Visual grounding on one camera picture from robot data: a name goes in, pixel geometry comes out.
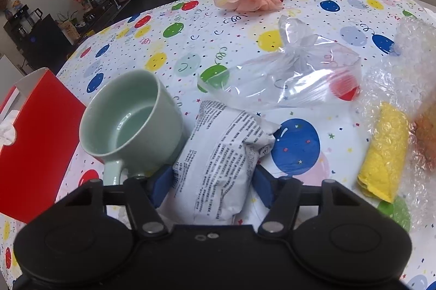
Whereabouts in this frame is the yellow cloth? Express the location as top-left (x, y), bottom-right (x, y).
top-left (357, 102), bottom-right (409, 204)

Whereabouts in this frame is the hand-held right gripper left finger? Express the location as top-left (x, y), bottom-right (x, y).
top-left (63, 165), bottom-right (175, 238)

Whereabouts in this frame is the balloon print tablecloth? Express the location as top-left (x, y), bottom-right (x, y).
top-left (0, 0), bottom-right (436, 290)

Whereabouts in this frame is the mint green cup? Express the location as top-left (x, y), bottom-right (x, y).
top-left (79, 69), bottom-right (184, 187)

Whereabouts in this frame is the white printed packet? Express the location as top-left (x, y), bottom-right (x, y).
top-left (158, 100), bottom-right (281, 226)

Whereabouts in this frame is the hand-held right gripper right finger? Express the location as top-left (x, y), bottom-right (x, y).
top-left (253, 165), bottom-right (362, 238)

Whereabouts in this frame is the red tissue box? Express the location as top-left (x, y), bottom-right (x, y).
top-left (0, 68), bottom-right (88, 224)

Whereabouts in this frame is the bubble wrap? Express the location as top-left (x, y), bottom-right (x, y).
top-left (358, 16), bottom-right (436, 232)

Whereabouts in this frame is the black appliance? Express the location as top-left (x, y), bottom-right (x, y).
top-left (3, 5), bottom-right (74, 70)

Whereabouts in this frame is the clear plastic bag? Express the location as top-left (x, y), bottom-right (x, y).
top-left (198, 16), bottom-right (362, 107)

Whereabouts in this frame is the bottle with orange liquid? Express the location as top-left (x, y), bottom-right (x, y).
top-left (414, 109), bottom-right (436, 172)

